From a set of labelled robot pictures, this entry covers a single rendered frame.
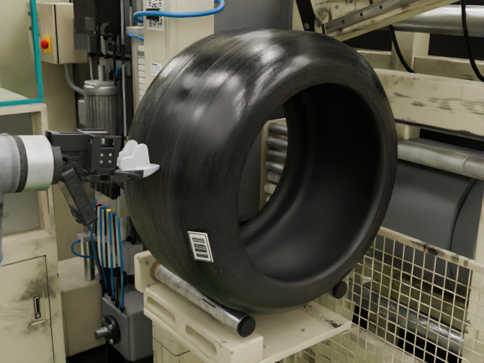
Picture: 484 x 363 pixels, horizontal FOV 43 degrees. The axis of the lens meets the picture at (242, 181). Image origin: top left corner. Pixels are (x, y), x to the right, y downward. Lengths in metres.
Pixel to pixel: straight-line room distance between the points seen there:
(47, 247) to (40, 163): 0.85
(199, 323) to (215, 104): 0.52
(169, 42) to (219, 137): 0.45
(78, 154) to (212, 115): 0.24
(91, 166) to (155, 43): 0.55
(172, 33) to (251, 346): 0.72
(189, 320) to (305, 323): 0.29
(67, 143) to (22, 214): 0.81
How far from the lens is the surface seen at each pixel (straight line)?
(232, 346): 1.31
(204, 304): 1.38
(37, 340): 1.93
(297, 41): 1.19
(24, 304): 1.87
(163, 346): 1.78
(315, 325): 1.52
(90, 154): 1.05
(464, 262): 1.47
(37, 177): 1.00
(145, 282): 1.54
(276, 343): 1.44
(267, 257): 1.56
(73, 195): 1.06
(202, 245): 1.11
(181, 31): 1.48
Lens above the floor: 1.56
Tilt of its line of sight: 17 degrees down
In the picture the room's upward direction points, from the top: 1 degrees clockwise
